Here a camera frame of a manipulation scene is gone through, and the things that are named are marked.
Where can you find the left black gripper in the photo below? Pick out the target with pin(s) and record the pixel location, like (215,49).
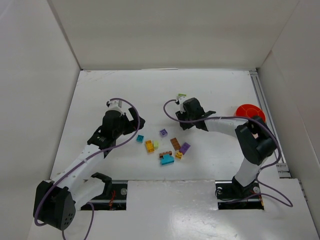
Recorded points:
(127,121)

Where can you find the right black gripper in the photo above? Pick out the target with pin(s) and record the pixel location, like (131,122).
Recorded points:
(188,120)

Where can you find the teal square lego brick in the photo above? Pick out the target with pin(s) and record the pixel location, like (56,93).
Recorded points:
(140,138)

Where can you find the light green lego brick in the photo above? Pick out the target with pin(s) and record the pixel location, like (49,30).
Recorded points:
(181,95)

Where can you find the pale green small lego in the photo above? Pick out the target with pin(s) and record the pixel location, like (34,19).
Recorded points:
(155,144)

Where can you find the orange divided round container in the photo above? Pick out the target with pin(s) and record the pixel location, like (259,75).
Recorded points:
(249,110)

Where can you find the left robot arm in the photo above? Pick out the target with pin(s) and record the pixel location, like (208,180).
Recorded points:
(57,200)

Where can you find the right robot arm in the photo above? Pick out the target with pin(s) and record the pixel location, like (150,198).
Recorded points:
(253,137)

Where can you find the yellow long lego brick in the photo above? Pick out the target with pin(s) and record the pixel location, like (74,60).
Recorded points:
(149,146)

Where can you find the purple square lego brick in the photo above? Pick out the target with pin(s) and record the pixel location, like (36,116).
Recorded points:
(163,132)

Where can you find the brown long lego brick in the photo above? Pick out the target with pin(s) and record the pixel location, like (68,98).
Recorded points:
(175,144)

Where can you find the purple printed lego brick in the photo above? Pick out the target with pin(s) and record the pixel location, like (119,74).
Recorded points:
(184,148)

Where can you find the yellow small lego brick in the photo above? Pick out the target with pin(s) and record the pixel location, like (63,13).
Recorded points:
(179,155)

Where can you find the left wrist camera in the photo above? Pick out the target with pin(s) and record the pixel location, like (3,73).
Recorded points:
(114,105)

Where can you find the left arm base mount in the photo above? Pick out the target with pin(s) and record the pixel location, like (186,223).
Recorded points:
(114,195)

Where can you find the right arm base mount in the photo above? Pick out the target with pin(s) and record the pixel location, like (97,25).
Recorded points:
(233,196)

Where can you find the aluminium rail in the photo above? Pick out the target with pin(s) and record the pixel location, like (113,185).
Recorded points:
(282,166)

